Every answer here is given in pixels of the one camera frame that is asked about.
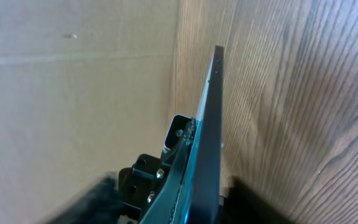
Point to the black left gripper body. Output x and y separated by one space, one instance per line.
140 184

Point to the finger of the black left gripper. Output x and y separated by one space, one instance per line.
100 205

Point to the Samsung Galaxy smartphone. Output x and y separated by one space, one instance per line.
190 193

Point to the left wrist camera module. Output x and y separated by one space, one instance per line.
175 131

